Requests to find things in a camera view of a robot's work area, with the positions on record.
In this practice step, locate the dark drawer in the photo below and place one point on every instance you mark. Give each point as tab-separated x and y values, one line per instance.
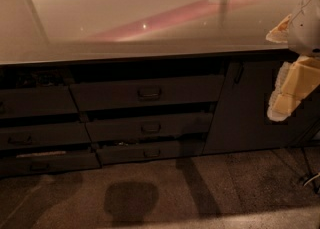
150	151
148	92
29	102
149	126
48	164
43	135

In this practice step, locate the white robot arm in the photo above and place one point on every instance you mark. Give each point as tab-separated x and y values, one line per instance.
304	29

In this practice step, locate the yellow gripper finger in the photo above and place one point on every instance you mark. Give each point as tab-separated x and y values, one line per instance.
280	33
295	81

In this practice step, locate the dark cabinet door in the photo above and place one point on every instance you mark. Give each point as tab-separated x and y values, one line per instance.
240	120

